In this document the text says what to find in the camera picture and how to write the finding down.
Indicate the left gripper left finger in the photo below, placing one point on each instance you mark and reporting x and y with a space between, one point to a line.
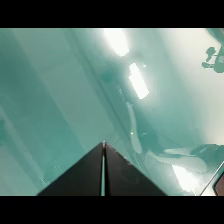
83 176

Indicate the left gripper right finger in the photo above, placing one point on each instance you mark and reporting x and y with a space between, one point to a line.
126 178

